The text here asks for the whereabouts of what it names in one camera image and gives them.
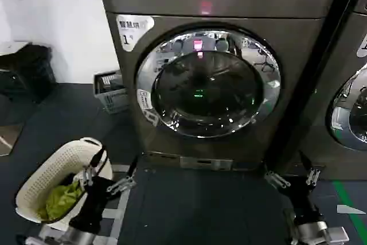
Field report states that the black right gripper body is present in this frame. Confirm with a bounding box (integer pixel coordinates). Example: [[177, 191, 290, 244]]
[[282, 175, 321, 223]]

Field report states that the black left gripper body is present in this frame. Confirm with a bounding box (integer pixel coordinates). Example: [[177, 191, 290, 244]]
[[69, 176, 116, 227]]

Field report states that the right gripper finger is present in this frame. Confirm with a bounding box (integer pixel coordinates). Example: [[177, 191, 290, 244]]
[[260, 160, 291, 190], [298, 149, 321, 186]]

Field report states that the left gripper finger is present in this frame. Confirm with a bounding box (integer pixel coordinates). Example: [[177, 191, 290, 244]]
[[106, 157, 140, 193], [80, 145, 107, 193]]

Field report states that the dark garment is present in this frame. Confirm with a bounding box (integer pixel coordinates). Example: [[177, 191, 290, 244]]
[[58, 170, 87, 188]]

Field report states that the green garment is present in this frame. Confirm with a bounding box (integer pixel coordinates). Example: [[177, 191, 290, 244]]
[[36, 180, 84, 220]]

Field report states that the white perforated laundry basket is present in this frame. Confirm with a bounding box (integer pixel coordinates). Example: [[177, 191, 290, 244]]
[[14, 137, 114, 225]]

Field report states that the round chrome dryer door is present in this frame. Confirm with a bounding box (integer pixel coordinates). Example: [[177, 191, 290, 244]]
[[326, 61, 367, 151]]

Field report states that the grey slotted plastic basket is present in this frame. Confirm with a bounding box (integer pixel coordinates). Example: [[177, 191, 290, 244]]
[[93, 70, 128, 115]]

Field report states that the round glass dryer door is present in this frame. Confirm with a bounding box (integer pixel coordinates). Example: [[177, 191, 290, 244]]
[[135, 28, 282, 139]]

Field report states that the white dryer number sticker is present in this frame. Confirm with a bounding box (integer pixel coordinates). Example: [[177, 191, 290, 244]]
[[116, 15, 155, 53]]

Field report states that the white flat board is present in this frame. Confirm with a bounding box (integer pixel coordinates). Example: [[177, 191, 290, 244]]
[[0, 41, 34, 56]]

